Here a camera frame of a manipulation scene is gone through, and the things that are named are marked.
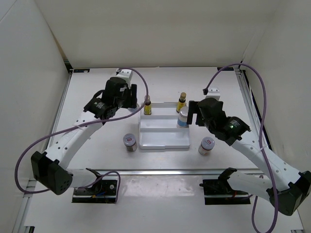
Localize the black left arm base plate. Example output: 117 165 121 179
71 178 119 204

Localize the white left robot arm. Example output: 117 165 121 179
31 77 137 195

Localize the left dark white-lid jar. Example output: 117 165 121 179
123 133 138 152

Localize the dark table label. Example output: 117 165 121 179
73 69 90 73
217 67 235 71

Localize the yellow sauce bottle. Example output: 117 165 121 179
176 92 187 113
143 95 152 116

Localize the pale white-lid jar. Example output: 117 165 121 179
198 137 215 155

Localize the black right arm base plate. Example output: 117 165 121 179
199 179 251 205

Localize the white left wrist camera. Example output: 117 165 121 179
116 68 133 83

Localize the white three-compartment tray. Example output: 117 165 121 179
138 102 190 150

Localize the left dark table label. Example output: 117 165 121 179
73 69 90 73

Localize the left aluminium frame rail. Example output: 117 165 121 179
35 59 69 140

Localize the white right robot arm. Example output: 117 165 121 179
187 98 311 216

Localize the right dark table label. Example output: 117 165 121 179
217 67 235 71

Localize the silver-lid spice jar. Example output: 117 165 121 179
127 103 140 113
176 106 189 128

